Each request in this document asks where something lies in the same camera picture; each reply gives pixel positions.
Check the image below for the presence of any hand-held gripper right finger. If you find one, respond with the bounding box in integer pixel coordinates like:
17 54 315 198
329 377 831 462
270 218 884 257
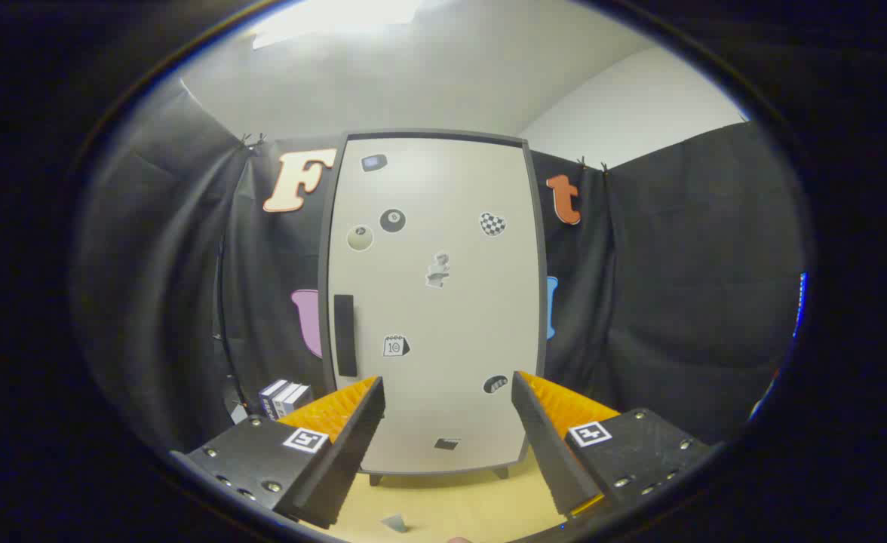
511 370 716 520

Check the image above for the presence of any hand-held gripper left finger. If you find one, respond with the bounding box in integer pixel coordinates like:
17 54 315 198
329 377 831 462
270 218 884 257
170 376 386 530

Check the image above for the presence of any black door handle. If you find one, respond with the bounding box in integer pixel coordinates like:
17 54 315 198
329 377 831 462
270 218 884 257
334 294 358 378

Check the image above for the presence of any white cabinet door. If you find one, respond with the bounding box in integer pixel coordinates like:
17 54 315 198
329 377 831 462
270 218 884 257
327 136 542 474

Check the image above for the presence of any white spine book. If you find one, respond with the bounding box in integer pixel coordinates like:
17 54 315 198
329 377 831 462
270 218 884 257
272 382 299 419

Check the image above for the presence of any dark blue book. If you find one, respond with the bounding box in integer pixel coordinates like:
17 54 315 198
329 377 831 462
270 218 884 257
259 379 287 419

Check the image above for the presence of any black backdrop cloth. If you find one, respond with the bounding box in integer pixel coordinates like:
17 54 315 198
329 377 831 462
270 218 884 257
74 79 806 453

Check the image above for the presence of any grey cabinet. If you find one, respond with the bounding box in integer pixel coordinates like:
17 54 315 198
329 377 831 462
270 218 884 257
318 130 550 487

